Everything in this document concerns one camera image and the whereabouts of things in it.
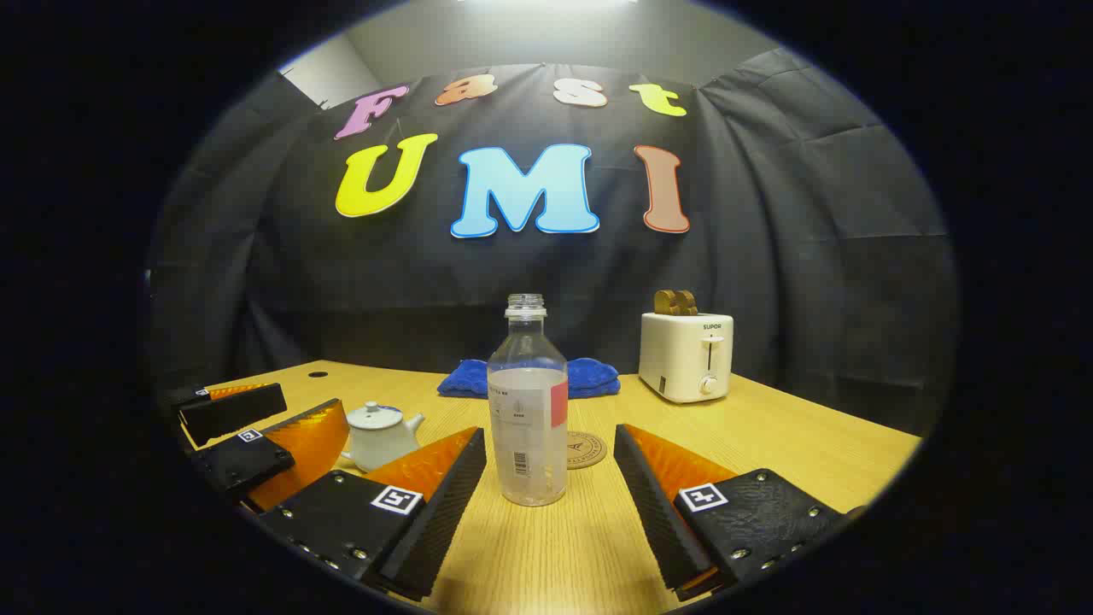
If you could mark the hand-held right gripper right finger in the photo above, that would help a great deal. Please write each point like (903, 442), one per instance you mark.
(653, 512)

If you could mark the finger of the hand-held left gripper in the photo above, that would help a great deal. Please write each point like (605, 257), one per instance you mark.
(239, 412)
(243, 465)

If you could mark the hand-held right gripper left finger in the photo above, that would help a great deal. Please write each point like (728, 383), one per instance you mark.
(444, 521)

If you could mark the round cork coaster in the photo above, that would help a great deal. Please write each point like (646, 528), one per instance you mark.
(589, 450)

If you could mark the white ceramic teacup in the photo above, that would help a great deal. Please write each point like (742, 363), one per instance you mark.
(380, 450)

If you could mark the clear plastic water bottle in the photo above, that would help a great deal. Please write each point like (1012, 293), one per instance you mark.
(527, 427)

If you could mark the blue towel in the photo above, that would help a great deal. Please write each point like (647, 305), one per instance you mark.
(465, 380)

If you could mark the white toaster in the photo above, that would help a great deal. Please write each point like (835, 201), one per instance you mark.
(683, 359)

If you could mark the brown toast slice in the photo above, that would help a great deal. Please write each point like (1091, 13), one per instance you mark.
(665, 301)
(688, 302)

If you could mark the black backdrop cloth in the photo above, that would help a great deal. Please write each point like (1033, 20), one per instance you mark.
(768, 256)

